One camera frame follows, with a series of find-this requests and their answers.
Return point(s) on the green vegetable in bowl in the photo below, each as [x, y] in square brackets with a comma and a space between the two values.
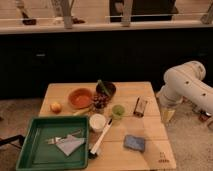
[101, 84]

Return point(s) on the bottles on floor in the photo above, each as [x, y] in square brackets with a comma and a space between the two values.
[204, 116]

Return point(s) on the red yellow apple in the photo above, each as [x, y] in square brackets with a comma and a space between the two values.
[56, 107]

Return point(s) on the grey folded cloth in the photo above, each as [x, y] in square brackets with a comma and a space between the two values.
[70, 144]

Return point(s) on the blue sponge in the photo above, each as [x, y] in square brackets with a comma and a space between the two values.
[134, 143]

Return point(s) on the green cup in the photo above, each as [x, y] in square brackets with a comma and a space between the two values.
[117, 112]

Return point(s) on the small brown box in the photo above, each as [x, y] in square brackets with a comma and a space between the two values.
[140, 107]

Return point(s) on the orange bowl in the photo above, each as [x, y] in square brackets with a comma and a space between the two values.
[80, 98]

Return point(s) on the white cup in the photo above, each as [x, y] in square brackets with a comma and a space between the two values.
[97, 122]

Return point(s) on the metal fork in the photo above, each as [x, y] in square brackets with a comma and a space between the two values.
[54, 140]

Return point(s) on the white handled brush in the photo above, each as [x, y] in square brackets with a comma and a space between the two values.
[93, 151]

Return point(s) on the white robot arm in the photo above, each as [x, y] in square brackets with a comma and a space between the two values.
[184, 81]

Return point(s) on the yellow banana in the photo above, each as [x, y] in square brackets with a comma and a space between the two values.
[82, 111]

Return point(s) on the dark bowl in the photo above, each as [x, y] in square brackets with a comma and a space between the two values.
[110, 87]

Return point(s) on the green plastic tray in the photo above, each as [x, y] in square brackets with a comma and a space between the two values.
[40, 151]

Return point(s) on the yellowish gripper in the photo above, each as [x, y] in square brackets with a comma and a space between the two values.
[167, 114]

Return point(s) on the bunch of dark grapes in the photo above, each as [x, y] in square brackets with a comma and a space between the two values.
[100, 101]

